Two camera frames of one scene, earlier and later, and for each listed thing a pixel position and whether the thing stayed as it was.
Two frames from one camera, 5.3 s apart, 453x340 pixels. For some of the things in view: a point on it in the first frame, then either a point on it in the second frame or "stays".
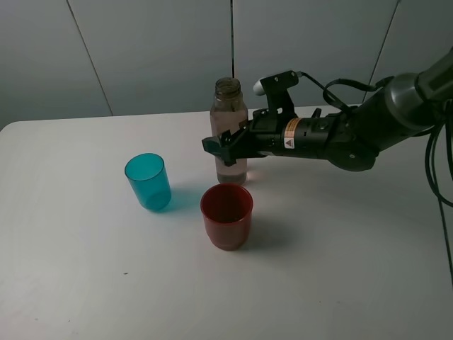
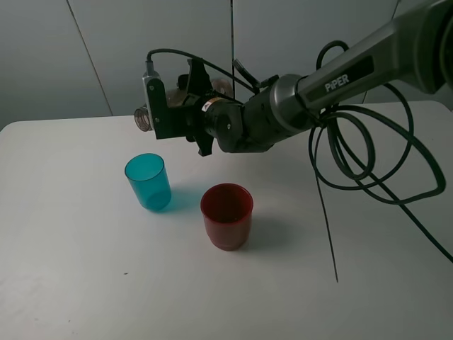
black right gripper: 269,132 to 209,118
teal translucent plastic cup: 150,180 stays
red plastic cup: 226,209 stays
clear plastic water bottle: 228,108 to 175,100
